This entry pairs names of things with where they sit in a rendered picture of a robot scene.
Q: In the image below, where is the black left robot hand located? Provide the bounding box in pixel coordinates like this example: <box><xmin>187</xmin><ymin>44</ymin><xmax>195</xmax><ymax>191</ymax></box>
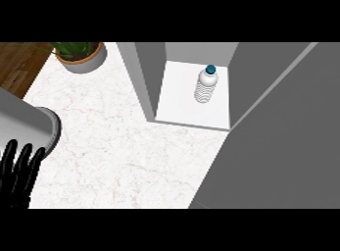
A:
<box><xmin>0</xmin><ymin>138</ymin><xmax>48</xmax><ymax>210</ymax></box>

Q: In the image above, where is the grey open cabinet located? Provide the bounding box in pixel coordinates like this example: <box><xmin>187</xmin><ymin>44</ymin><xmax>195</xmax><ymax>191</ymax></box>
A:
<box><xmin>116</xmin><ymin>42</ymin><xmax>314</xmax><ymax>133</ymax></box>

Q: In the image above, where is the pale grey cylindrical appliance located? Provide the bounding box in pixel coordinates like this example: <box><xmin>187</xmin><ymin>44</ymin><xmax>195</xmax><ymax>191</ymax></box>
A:
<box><xmin>0</xmin><ymin>77</ymin><xmax>63</xmax><ymax>165</ymax></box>

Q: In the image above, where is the dark grey cabinet door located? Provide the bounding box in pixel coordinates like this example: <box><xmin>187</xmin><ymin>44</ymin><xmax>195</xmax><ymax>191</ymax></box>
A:
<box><xmin>189</xmin><ymin>42</ymin><xmax>340</xmax><ymax>210</ymax></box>

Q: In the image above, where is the clear bottled water, blue cap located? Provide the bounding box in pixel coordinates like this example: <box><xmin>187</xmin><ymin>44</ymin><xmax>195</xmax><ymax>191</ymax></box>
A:
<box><xmin>193</xmin><ymin>64</ymin><xmax>223</xmax><ymax>105</ymax></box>

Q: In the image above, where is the potted green plant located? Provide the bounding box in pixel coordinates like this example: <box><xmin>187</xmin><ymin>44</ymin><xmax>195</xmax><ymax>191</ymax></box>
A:
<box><xmin>48</xmin><ymin>42</ymin><xmax>109</xmax><ymax>75</ymax></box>

